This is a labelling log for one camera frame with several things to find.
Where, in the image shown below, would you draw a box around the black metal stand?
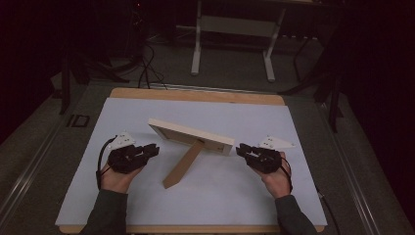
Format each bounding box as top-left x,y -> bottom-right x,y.
278,28 -> 346,134
58,48 -> 131,116

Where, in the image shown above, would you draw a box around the black floor socket plate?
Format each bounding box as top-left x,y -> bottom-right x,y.
66,114 -> 91,128

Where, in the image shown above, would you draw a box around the black floor cables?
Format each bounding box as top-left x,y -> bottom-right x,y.
136,40 -> 169,91

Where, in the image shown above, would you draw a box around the black cable beside table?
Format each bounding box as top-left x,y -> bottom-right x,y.
315,188 -> 342,235

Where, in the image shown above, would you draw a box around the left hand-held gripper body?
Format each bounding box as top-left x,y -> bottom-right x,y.
107,130 -> 149,174

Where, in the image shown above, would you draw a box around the white table mat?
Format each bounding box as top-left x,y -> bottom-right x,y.
55,97 -> 328,227

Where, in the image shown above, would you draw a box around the left hand-held gripper cable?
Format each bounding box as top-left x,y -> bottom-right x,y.
95,136 -> 118,191

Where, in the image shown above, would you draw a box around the metal floor rail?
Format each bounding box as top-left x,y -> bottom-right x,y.
317,102 -> 390,235
0,107 -> 71,223

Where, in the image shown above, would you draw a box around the person's right hand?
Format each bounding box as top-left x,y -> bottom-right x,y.
259,151 -> 294,200

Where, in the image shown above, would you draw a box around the right hand-held gripper cable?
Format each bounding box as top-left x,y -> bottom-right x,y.
279,156 -> 294,194

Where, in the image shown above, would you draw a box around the hand-held gripper cable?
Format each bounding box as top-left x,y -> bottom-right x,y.
279,156 -> 294,194
95,136 -> 118,191

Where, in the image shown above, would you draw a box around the light wooden picture frame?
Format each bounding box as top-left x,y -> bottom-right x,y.
147,117 -> 236,190

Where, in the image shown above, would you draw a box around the white metal desk frame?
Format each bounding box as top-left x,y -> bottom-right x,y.
190,0 -> 288,83

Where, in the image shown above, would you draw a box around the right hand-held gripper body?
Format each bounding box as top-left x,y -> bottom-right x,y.
249,134 -> 297,174

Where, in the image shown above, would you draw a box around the person's left hand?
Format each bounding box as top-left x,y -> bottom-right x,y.
99,162 -> 145,195

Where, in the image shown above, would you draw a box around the wooden table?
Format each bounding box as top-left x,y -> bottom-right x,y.
58,87 -> 326,235

